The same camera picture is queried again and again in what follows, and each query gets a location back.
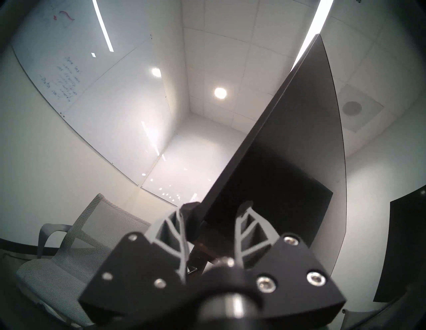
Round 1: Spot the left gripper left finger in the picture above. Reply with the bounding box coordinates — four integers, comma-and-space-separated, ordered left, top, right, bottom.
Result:
80, 210, 187, 326

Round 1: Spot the round ceiling speaker grille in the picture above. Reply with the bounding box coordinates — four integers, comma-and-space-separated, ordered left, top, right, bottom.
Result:
343, 101, 362, 116

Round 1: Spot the glass whiteboard with writing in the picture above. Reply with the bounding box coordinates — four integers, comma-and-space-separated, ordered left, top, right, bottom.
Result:
12, 0, 183, 187

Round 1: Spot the black curved wide monitor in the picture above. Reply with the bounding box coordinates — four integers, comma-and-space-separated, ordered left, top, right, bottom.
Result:
185, 33, 347, 266

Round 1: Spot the black wall television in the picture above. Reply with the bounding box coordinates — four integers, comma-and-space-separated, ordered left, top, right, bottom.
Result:
373, 186, 426, 303

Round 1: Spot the long ceiling light strip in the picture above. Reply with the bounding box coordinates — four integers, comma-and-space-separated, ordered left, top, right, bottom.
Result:
291, 0, 335, 72

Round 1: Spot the grey mesh office chair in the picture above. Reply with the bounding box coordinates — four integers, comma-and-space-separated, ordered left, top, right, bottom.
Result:
17, 193, 153, 328

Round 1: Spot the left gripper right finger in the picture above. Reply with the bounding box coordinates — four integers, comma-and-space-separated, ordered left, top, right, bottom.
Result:
234, 201, 346, 317

